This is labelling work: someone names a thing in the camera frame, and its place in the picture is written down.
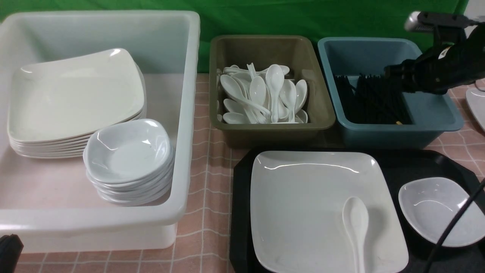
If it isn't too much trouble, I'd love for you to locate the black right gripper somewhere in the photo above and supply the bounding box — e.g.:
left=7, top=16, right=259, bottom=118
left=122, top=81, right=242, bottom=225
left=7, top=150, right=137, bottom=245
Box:
left=384, top=27, right=485, bottom=95

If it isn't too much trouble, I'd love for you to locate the small white sauce bowl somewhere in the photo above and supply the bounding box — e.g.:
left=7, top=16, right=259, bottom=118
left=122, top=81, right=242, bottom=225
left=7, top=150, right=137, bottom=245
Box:
left=398, top=177, right=485, bottom=248

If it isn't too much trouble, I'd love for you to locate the white soup spoon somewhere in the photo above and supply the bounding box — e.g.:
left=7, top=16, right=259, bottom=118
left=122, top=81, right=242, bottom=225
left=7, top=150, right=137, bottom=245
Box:
left=342, top=196, right=369, bottom=273

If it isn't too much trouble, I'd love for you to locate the white square rice plate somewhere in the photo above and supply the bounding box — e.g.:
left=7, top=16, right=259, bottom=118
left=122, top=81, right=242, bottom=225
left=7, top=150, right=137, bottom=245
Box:
left=250, top=151, right=409, bottom=273

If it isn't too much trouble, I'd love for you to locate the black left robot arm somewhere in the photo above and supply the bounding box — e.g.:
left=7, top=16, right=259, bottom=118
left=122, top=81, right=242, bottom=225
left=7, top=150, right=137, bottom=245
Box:
left=0, top=234, right=24, bottom=273

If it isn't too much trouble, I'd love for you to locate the white plate at right edge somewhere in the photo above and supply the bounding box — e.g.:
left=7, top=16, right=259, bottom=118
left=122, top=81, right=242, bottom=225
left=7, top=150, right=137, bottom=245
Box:
left=465, top=88, right=485, bottom=131

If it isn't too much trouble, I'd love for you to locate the teal blue plastic bin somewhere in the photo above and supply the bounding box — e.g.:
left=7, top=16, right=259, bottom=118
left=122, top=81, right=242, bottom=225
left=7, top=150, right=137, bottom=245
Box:
left=318, top=37, right=464, bottom=149

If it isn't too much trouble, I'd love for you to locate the bundle of black chopsticks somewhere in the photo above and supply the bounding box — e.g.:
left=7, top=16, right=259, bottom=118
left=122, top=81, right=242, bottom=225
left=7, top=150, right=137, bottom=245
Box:
left=333, top=74, right=413, bottom=125

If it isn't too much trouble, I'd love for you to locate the green backdrop cloth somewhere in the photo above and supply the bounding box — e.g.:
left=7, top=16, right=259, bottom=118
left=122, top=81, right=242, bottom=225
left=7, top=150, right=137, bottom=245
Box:
left=0, top=0, right=468, bottom=72

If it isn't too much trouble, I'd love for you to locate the black serving tray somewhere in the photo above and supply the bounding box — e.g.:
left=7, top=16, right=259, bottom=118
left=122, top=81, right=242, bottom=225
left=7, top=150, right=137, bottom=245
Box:
left=229, top=146, right=485, bottom=273

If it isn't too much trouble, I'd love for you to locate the olive brown plastic bin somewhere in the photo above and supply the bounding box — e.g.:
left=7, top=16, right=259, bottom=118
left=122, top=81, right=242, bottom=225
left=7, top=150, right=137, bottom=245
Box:
left=208, top=35, right=336, bottom=149

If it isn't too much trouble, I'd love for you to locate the pile of white soup spoons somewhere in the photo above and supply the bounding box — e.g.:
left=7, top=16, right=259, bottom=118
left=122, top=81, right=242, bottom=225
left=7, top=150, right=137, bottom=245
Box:
left=216, top=64, right=309, bottom=124

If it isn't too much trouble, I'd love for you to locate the stack of small white bowls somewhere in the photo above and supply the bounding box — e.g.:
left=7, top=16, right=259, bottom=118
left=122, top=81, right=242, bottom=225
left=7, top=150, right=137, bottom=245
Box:
left=83, top=119, right=175, bottom=206

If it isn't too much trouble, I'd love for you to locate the stack of white square plates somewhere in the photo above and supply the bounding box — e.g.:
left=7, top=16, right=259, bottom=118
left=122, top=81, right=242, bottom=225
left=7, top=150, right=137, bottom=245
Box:
left=7, top=48, right=147, bottom=159

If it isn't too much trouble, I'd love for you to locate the large white plastic tub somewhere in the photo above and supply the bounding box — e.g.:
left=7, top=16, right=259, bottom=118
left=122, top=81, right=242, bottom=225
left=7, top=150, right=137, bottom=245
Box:
left=1, top=10, right=200, bottom=253

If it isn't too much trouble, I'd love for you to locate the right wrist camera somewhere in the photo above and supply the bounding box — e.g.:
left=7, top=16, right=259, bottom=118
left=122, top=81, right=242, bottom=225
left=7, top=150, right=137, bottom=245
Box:
left=404, top=11, right=485, bottom=45

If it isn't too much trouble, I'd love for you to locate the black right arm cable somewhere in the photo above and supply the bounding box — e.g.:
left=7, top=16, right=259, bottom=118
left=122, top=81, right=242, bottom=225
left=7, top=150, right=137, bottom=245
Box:
left=422, top=178, right=485, bottom=273

